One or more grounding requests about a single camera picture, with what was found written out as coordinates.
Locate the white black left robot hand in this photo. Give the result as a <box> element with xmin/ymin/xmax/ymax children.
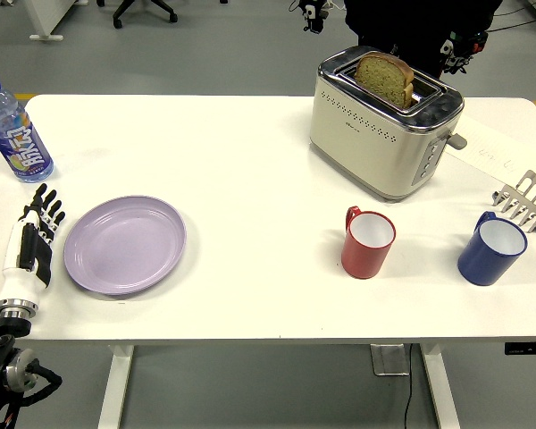
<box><xmin>0</xmin><ymin>182</ymin><xmax>67</xmax><ymax>306</ymax></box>

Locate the person's right hand with tracker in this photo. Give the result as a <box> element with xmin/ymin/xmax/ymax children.
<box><xmin>301</xmin><ymin>0</ymin><xmax>330</xmax><ymax>35</ymax></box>

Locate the person's left hand with tracker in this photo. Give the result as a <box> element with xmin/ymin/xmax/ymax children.
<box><xmin>440</xmin><ymin>29</ymin><xmax>490</xmax><ymax>75</ymax></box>

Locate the lilac round plate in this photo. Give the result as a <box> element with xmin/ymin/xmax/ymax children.
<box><xmin>63</xmin><ymin>195</ymin><xmax>188</xmax><ymax>296</ymax></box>

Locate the person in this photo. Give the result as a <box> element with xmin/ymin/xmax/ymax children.
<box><xmin>342</xmin><ymin>0</ymin><xmax>497</xmax><ymax>80</ymax></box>

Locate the brown bread slice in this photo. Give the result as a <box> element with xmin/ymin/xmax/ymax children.
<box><xmin>354</xmin><ymin>50</ymin><xmax>416</xmax><ymax>109</ymax></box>

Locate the white paper sheet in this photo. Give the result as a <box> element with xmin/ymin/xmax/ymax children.
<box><xmin>444</xmin><ymin>109</ymin><xmax>536</xmax><ymax>189</ymax></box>

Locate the clear bottle with blue label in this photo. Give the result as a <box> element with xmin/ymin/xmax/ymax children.
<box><xmin>0</xmin><ymin>72</ymin><xmax>54</xmax><ymax>184</ymax></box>

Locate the cream and chrome toaster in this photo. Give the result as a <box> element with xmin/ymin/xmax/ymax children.
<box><xmin>308</xmin><ymin>45</ymin><xmax>468</xmax><ymax>202</ymax></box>

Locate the silver metal toast rack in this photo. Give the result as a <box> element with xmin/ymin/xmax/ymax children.
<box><xmin>492</xmin><ymin>169</ymin><xmax>536</xmax><ymax>236</ymax></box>

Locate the black office chair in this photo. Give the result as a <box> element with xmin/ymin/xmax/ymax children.
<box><xmin>112</xmin><ymin>0</ymin><xmax>179</xmax><ymax>30</ymax></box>

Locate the blue mug with white inside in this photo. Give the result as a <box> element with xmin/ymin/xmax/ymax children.
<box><xmin>456</xmin><ymin>211</ymin><xmax>529</xmax><ymax>287</ymax></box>

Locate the red mug with white inside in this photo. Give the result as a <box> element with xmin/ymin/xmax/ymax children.
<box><xmin>340</xmin><ymin>206</ymin><xmax>398</xmax><ymax>280</ymax></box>

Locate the white desk foot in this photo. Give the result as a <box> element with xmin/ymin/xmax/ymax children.
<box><xmin>29</xmin><ymin>0</ymin><xmax>80</xmax><ymax>42</ymax></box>

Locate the black table control panel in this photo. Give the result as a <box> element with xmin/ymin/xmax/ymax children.
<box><xmin>504</xmin><ymin>341</ymin><xmax>536</xmax><ymax>357</ymax></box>

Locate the thin black cable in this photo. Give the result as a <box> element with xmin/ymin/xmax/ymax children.
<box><xmin>401</xmin><ymin>343</ymin><xmax>419</xmax><ymax>429</ymax></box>

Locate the grey metal table bracket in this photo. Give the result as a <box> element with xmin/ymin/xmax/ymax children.
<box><xmin>369</xmin><ymin>343</ymin><xmax>411</xmax><ymax>377</ymax></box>

